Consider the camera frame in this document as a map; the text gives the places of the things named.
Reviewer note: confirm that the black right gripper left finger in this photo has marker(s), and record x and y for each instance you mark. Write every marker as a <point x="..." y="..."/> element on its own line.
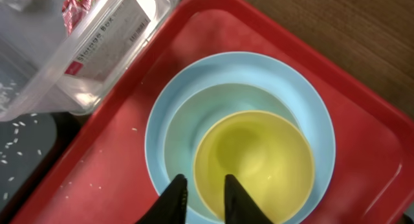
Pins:
<point x="171" y="206"/>

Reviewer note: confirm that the light blue small bowl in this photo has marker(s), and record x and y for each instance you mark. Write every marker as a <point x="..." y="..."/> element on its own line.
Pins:
<point x="196" y="115"/>

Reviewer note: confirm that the clear plastic storage box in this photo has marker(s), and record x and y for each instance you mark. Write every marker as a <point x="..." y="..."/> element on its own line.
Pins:
<point x="44" y="70"/>

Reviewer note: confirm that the rice and peanut waste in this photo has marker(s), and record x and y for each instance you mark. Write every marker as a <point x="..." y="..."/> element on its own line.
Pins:
<point x="25" y="141"/>

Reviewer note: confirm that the light blue plate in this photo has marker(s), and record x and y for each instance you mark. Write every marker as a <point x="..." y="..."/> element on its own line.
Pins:
<point x="279" y="79"/>

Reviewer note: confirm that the red plastic tray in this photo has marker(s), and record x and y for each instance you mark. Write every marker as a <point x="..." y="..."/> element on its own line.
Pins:
<point x="102" y="176"/>

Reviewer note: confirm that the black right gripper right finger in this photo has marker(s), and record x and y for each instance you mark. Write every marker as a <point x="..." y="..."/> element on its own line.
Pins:
<point x="239" y="207"/>

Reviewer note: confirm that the black waste bin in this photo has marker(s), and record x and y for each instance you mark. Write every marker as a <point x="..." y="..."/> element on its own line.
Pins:
<point x="66" y="127"/>

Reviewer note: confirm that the yellow cup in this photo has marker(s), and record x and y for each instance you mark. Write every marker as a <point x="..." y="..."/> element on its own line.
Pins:
<point x="266" y="153"/>

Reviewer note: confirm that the red strawberry cake wrapper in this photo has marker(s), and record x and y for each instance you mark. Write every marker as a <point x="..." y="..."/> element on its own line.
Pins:
<point x="73" y="11"/>

